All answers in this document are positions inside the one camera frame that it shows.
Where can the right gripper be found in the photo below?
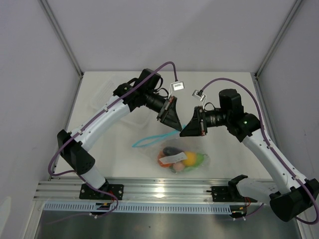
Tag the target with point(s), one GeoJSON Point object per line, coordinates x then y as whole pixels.
{"type": "Point", "coordinates": [196, 127]}

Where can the right aluminium frame post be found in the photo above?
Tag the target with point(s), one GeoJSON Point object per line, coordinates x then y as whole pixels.
{"type": "Point", "coordinates": [288, 21]}

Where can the green toy bell pepper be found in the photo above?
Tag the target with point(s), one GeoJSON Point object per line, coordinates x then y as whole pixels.
{"type": "Point", "coordinates": [200, 159]}

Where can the purple toy eggplant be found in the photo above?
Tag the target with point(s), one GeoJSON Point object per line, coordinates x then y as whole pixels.
{"type": "Point", "coordinates": [169, 151]}

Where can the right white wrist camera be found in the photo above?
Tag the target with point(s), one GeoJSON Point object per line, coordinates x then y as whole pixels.
{"type": "Point", "coordinates": [199, 95]}

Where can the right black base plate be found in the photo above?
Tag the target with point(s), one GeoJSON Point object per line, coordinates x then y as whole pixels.
{"type": "Point", "coordinates": [227, 194]}

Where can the yellow toy lemon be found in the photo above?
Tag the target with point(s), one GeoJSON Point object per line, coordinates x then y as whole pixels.
{"type": "Point", "coordinates": [190, 159]}

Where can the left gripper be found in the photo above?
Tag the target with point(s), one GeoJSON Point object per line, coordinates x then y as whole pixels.
{"type": "Point", "coordinates": [169, 116]}

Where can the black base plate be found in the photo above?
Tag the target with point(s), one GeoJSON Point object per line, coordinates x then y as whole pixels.
{"type": "Point", "coordinates": [86, 193]}
{"type": "Point", "coordinates": [227, 194]}

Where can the orange toy pumpkin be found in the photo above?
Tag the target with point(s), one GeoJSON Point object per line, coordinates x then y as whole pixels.
{"type": "Point", "coordinates": [164, 161]}

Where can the white slotted cable duct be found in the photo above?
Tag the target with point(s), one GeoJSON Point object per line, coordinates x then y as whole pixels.
{"type": "Point", "coordinates": [205, 209]}

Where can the aluminium mounting rail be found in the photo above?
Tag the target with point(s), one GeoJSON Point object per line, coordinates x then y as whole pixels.
{"type": "Point", "coordinates": [135, 190]}

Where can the clear zip top bag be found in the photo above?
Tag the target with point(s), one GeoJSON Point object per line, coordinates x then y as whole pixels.
{"type": "Point", "coordinates": [179, 155]}

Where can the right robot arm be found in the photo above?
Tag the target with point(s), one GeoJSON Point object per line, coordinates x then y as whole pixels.
{"type": "Point", "coordinates": [294, 194]}

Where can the left aluminium frame post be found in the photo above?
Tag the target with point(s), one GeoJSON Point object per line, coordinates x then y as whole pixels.
{"type": "Point", "coordinates": [52, 19]}

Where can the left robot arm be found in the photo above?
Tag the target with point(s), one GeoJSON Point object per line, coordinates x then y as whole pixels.
{"type": "Point", "coordinates": [144, 90]}

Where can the aluminium frame post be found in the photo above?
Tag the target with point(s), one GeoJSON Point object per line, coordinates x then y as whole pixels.
{"type": "Point", "coordinates": [288, 21]}
{"type": "Point", "coordinates": [52, 19]}

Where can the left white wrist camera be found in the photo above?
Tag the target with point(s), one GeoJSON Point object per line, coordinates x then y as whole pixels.
{"type": "Point", "coordinates": [175, 86]}

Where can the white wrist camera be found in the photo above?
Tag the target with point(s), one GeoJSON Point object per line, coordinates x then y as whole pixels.
{"type": "Point", "coordinates": [199, 95]}
{"type": "Point", "coordinates": [175, 86]}

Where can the pink toy egg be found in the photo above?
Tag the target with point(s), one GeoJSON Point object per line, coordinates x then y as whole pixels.
{"type": "Point", "coordinates": [179, 166]}

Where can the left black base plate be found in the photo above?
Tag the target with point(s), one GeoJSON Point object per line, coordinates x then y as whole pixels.
{"type": "Point", "coordinates": [86, 193]}

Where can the white perforated plastic basket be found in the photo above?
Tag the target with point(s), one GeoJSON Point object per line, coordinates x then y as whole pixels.
{"type": "Point", "coordinates": [139, 118]}

